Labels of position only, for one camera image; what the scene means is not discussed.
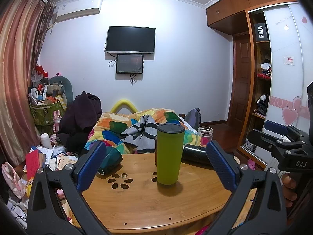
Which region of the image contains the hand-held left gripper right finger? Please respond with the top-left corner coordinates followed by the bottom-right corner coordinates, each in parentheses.
top-left (202, 140), bottom-right (287, 235)

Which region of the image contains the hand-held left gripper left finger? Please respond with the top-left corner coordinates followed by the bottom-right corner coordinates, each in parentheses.
top-left (26, 140), bottom-right (111, 235)

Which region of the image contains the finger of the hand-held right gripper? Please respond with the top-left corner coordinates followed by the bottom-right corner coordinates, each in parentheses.
top-left (246, 129), bottom-right (288, 153)
top-left (264, 120), bottom-right (309, 142)

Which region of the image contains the green cup with dark lid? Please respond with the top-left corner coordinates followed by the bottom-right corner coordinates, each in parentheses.
top-left (156, 123), bottom-right (185, 185)

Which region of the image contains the black cup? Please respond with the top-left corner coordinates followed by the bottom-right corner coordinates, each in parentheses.
top-left (181, 144), bottom-right (214, 166)

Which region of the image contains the person's right hand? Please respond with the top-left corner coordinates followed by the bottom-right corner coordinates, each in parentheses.
top-left (281, 173), bottom-right (298, 208)

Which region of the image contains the pile of papers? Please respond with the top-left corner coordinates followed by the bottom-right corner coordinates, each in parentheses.
top-left (29, 146), bottom-right (82, 172)

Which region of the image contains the clear glass jar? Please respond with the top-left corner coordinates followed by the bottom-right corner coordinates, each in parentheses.
top-left (195, 127), bottom-right (213, 147)

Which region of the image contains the colourful patchwork blanket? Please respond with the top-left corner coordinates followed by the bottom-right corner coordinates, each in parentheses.
top-left (84, 108), bottom-right (203, 155)

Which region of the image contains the dark clothing pile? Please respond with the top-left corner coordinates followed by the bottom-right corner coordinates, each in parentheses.
top-left (57, 91), bottom-right (103, 153)

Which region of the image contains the white sliding wardrobe door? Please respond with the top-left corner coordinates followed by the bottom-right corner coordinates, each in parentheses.
top-left (262, 2), bottom-right (313, 137)

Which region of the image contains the white bottle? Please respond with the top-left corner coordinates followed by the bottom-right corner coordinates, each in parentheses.
top-left (40, 133), bottom-right (53, 150)

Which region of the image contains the dark backpack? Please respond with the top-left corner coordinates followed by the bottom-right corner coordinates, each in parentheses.
top-left (184, 108), bottom-right (201, 131)

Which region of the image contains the pink bunny toy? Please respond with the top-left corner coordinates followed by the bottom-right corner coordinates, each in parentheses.
top-left (52, 111), bottom-right (61, 133)

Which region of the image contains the grey black striped cloth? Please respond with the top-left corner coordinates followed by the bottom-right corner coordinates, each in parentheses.
top-left (120, 115), bottom-right (158, 150)

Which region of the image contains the brown wooden door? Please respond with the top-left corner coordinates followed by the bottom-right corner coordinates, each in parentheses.
top-left (227, 32), bottom-right (253, 126)

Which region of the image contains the red box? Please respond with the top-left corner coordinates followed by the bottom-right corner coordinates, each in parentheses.
top-left (26, 150), bottom-right (41, 180)

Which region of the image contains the round wooden table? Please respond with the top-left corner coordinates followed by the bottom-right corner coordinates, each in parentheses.
top-left (80, 151), bottom-right (236, 231)

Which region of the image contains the yellow foam tube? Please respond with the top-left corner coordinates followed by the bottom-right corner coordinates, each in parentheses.
top-left (111, 100), bottom-right (140, 114)

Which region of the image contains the green storage bag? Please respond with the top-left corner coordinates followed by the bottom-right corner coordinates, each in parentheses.
top-left (30, 101), bottom-right (65, 128)

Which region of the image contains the grey green pillow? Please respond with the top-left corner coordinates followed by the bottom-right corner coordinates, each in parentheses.
top-left (46, 76), bottom-right (74, 106)

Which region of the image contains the pink plastic bag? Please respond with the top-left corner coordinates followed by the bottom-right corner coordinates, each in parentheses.
top-left (1, 162), bottom-right (28, 199)

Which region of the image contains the black box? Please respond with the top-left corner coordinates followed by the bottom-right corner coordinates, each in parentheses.
top-left (254, 23), bottom-right (270, 42)

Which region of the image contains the red paper bag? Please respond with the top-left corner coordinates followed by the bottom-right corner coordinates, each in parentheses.
top-left (35, 65), bottom-right (48, 79)

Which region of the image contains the striped pink curtain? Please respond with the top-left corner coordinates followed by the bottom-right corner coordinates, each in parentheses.
top-left (0, 0), bottom-right (57, 174)

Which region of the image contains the wooden wardrobe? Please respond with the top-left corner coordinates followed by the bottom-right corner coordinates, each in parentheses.
top-left (206, 0), bottom-right (313, 172)

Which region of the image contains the white air conditioner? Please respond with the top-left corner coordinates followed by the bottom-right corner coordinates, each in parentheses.
top-left (54, 0), bottom-right (103, 22)

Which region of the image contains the small wall monitor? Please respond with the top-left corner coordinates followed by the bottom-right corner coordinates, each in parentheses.
top-left (116, 53), bottom-right (144, 74)

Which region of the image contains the wall television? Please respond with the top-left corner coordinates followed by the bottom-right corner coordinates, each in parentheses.
top-left (106, 26), bottom-right (156, 54)

